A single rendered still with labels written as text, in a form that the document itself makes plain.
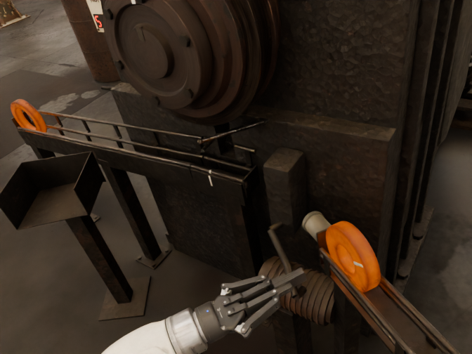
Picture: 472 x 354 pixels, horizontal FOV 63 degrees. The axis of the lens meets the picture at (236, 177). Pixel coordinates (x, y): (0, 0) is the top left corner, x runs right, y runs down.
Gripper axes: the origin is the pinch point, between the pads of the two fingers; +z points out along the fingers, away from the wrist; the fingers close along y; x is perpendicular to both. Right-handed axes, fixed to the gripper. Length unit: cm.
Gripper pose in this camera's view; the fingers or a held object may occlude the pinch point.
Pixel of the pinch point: (289, 281)
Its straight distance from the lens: 83.9
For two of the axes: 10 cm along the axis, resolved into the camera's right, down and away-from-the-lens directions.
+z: 9.0, -4.2, 1.3
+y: 3.6, 5.4, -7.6
